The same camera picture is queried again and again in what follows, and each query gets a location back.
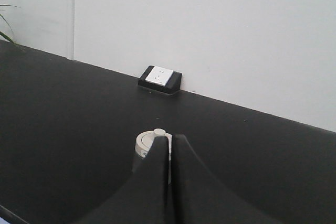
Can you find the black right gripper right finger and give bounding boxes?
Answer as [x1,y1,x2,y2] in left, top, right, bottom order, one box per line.
[172,134,279,223]

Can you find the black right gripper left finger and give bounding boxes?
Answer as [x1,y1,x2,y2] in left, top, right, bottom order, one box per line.
[76,136,169,223]

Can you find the glass jar with white lid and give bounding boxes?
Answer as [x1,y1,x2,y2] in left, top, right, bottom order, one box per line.
[132,128,172,185]

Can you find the green plant leaves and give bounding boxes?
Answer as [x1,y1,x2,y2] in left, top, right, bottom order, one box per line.
[1,3,18,45]

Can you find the black white benchtop power socket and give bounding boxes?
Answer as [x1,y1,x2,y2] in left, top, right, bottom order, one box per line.
[138,66,182,95]

